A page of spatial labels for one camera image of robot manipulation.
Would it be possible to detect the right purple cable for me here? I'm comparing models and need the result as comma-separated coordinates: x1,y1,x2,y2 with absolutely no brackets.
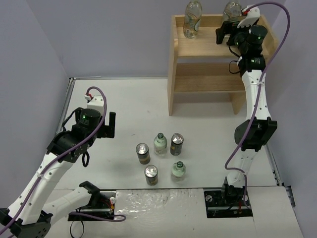
224,1,291,211

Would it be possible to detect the black can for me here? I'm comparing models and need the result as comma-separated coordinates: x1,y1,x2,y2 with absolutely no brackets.
170,133,184,156
136,143,151,165
144,165,158,186

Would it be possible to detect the wooden two-tier shelf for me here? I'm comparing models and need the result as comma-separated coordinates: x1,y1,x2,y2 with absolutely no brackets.
167,13,278,117

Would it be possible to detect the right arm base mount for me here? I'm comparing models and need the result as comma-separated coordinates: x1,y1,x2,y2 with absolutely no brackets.
204,189,253,219

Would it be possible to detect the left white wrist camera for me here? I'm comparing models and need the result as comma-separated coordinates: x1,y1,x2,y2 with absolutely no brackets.
84,94,105,115

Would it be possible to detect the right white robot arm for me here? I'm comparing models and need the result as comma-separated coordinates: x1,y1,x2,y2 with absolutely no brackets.
215,21,277,202

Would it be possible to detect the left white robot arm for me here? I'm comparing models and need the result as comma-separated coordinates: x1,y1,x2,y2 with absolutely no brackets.
0,108,116,238

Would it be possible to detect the clear soda bottle front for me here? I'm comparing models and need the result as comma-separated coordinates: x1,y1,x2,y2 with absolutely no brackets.
171,161,186,182

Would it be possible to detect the black can front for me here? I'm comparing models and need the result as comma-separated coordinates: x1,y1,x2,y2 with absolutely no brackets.
144,165,158,186

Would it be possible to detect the aluminium table edge rail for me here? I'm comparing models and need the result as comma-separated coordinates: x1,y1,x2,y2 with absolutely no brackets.
58,76,101,128

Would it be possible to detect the clear soda bottle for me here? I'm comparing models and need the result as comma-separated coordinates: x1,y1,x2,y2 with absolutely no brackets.
171,161,186,182
154,132,167,156
222,0,242,22
183,0,202,39

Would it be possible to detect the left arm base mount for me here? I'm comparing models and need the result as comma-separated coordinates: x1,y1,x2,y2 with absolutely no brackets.
74,190,116,220

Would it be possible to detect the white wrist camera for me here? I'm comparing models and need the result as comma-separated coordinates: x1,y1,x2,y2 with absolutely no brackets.
237,7,260,29
84,94,105,115

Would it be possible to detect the clear soda bottle back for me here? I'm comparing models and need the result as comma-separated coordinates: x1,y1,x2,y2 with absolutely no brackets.
222,0,242,22

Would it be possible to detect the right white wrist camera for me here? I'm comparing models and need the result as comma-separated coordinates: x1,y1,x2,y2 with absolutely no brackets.
237,7,260,29

